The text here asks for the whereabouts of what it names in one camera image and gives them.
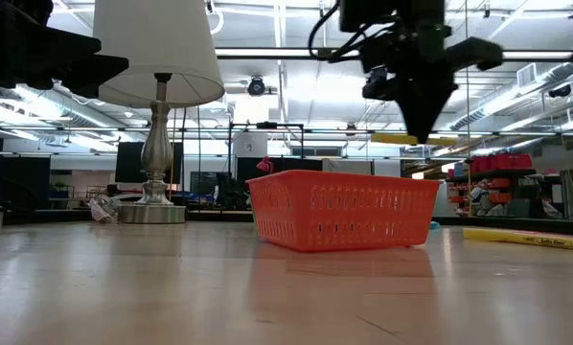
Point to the white shade silver table lamp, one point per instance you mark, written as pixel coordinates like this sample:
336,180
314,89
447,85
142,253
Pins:
157,48

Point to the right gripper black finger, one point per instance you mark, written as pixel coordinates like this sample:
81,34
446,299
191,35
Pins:
423,112

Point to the long ceiling light bar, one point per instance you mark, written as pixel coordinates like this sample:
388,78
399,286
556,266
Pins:
267,52

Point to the wide black panel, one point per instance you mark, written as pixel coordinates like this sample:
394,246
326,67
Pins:
245,167

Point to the crumpled clear plastic wrapper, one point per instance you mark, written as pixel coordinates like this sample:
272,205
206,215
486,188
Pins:
103,210

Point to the black dome ceiling camera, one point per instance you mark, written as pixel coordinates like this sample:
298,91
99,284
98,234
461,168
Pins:
256,86

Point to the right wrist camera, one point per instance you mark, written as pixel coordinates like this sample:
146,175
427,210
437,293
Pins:
377,50

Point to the black shelf rack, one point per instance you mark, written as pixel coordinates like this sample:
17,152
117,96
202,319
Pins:
507,171

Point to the red storage bins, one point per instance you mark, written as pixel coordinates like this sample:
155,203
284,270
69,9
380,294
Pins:
502,162

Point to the small red desk lamp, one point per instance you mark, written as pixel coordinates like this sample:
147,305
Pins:
266,165

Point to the black camera on mount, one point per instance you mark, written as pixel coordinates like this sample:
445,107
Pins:
375,88

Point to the black monitor screen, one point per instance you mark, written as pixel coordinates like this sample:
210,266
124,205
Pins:
126,163

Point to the orange plastic basket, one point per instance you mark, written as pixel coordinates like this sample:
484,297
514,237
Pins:
339,211

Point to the thin vertical pole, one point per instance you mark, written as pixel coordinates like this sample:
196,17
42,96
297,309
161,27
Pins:
468,158

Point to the black ceiling-mounted device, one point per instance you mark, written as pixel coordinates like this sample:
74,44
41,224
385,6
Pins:
559,91

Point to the white air vent grille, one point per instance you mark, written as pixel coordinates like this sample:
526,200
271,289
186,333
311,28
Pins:
527,75

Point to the yellow highlighter marker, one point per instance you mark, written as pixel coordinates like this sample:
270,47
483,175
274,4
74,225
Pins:
507,236

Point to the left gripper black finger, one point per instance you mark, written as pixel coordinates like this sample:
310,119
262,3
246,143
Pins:
95,72
73,43

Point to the small dark screen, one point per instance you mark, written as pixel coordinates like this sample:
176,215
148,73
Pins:
202,184

